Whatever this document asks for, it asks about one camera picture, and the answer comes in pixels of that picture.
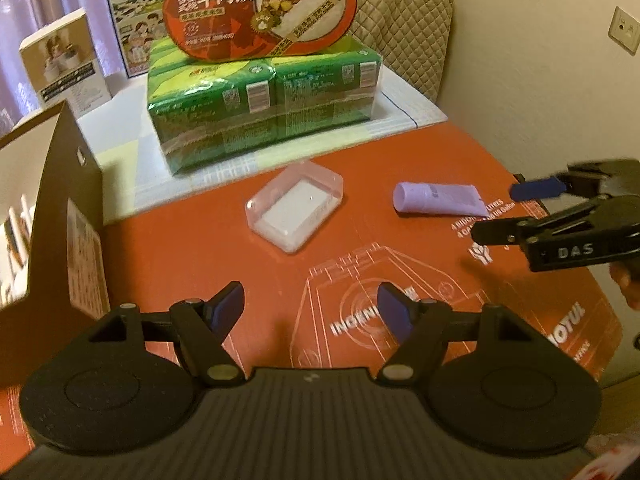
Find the white plastic clip bracket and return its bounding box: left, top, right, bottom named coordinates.
left=1, top=195, right=35, bottom=308

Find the beige quilted cover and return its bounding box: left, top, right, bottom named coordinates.
left=349, top=0, right=454, bottom=101

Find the person right hand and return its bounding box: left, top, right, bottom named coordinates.
left=610, top=262, right=640, bottom=311

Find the single wall outlet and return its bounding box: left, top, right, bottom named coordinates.
left=608, top=6, right=640, bottom=55

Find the blue milk carton box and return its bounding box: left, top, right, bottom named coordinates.
left=107, top=0, right=166, bottom=78

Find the clear plastic soap case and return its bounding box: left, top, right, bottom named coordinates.
left=245, top=160, right=344, bottom=254

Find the brown open storage box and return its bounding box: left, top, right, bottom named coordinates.
left=1, top=103, right=110, bottom=387

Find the pink sheer curtain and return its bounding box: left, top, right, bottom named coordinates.
left=0, top=0, right=124, bottom=127

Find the green drink carton pack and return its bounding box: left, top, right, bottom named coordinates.
left=146, top=36, right=383, bottom=174

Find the white beige product box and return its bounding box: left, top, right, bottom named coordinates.
left=20, top=8, right=112, bottom=118

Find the red beef rice meal box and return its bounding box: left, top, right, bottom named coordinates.
left=163, top=0, right=357, bottom=62

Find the purple cream tube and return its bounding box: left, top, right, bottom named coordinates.
left=393, top=182, right=489, bottom=218

